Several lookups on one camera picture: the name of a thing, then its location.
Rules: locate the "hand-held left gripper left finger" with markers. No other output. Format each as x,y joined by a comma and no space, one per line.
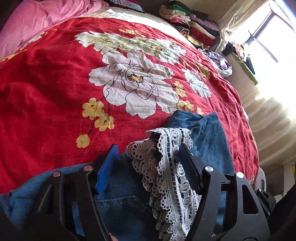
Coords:
107,172

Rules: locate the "floral pillow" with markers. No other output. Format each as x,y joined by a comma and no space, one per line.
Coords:
127,4

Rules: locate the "red floral blanket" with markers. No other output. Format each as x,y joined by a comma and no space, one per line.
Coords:
57,97

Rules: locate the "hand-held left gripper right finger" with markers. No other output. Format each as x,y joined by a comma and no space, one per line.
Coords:
189,168

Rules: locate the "pile of folded clothes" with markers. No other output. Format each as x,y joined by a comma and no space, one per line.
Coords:
192,25

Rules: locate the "black item on windowsill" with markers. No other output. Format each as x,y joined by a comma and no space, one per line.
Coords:
229,49

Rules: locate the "cream curtain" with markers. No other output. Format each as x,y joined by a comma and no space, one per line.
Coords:
240,23

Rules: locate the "window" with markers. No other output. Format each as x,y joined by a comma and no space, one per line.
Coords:
275,30

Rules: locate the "pink quilt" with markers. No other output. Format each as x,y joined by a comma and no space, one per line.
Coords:
39,20

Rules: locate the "purple and white cloth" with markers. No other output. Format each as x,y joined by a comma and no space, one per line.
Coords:
218,62

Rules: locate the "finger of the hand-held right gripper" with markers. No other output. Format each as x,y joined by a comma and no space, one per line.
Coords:
266,202

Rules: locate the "person's left hand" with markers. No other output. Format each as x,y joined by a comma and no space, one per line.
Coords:
113,237

